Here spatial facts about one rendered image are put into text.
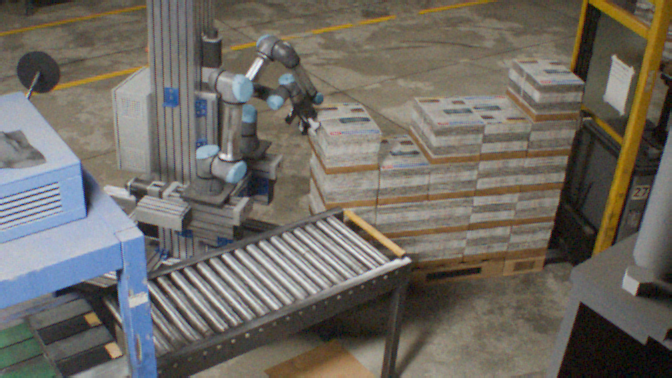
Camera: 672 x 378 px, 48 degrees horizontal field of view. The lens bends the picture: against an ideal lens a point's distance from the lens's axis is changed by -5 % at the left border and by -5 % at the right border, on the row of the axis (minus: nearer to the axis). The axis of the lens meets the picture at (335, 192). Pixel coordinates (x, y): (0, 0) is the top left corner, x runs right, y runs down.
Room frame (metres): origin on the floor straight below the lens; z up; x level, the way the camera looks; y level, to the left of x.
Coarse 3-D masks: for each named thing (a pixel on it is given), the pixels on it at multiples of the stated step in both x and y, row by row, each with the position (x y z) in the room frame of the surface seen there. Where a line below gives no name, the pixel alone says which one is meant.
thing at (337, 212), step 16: (336, 208) 3.30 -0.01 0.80; (288, 224) 3.13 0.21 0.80; (304, 224) 3.14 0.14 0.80; (240, 240) 2.97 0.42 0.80; (256, 240) 2.98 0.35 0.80; (208, 256) 2.83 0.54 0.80; (160, 272) 2.68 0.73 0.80; (112, 288) 2.54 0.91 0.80; (160, 288) 2.66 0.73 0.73; (176, 288) 2.71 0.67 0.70; (96, 304) 2.47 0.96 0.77
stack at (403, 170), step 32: (384, 160) 3.78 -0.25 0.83; (416, 160) 3.80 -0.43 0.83; (512, 160) 3.90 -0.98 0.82; (352, 192) 3.63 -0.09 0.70; (384, 192) 3.68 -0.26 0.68; (416, 192) 3.74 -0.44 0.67; (352, 224) 3.63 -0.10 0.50; (384, 224) 3.69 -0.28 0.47; (416, 224) 3.75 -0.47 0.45; (448, 224) 3.80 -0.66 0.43; (416, 256) 3.75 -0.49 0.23; (448, 256) 3.81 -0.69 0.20
